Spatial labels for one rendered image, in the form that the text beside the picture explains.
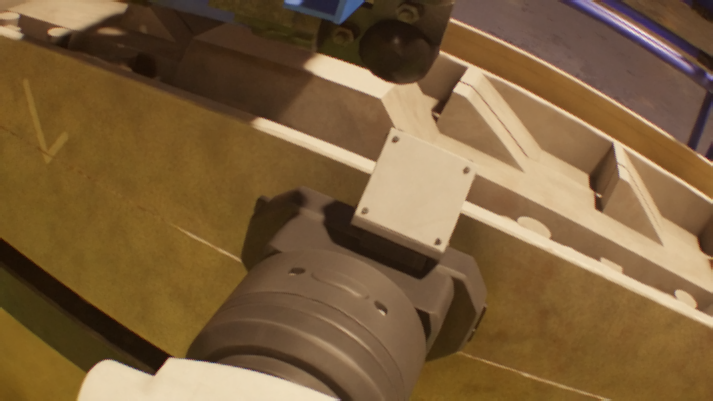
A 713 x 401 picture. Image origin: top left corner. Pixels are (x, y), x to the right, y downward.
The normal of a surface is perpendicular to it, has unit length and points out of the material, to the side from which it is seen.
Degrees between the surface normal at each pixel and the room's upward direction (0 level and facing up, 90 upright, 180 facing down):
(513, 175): 10
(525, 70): 91
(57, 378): 90
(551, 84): 91
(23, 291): 90
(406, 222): 50
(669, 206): 80
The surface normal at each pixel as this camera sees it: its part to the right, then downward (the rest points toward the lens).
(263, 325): -0.23, -0.42
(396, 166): -0.06, -0.12
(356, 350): 0.62, -0.65
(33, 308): -0.29, 0.49
